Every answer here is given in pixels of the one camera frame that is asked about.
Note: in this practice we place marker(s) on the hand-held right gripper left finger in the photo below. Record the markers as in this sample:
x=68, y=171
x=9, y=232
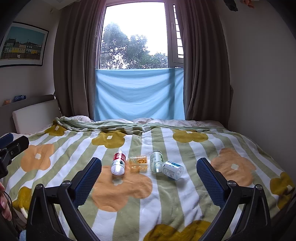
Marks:
x=89, y=176

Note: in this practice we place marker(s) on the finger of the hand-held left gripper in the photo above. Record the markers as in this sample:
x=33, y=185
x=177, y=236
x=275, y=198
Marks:
x=5, y=138
x=17, y=146

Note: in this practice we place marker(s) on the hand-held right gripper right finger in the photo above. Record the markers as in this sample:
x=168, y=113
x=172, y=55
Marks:
x=208, y=177

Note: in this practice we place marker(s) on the clear cup with red label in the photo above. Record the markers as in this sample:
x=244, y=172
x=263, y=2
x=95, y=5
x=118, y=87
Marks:
x=118, y=163

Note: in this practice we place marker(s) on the yellow clear cup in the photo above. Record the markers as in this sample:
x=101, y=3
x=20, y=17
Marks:
x=138, y=164

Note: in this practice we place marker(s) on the clear cup with green label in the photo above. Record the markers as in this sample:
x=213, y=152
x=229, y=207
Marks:
x=156, y=161

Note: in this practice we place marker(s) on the person's left hand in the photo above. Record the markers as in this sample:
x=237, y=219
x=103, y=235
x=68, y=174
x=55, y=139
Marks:
x=4, y=206

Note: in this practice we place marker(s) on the white headboard cushion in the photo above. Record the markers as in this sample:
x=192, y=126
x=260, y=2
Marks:
x=34, y=117

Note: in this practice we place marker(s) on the small owl figurine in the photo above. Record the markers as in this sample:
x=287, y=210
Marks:
x=7, y=102

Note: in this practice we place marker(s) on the blue bottle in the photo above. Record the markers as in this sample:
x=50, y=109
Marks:
x=19, y=98

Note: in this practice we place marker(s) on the brown bed headboard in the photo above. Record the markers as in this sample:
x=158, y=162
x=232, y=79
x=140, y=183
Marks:
x=32, y=99

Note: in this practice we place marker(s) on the striped floral blanket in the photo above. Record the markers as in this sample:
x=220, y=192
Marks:
x=161, y=204

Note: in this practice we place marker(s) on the pale pink quilt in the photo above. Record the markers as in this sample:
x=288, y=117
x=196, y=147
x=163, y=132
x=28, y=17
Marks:
x=161, y=121

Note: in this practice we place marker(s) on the framed picture of houses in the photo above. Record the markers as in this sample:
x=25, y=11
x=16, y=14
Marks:
x=23, y=44

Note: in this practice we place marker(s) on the light blue cloth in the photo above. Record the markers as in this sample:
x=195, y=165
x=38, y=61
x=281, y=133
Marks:
x=138, y=95

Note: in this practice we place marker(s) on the brown curtain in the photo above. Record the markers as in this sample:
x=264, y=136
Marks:
x=205, y=64
x=76, y=60

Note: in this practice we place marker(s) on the window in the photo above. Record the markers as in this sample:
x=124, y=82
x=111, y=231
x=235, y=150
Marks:
x=136, y=37

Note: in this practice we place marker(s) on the dark hanging object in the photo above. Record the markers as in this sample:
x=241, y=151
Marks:
x=232, y=5

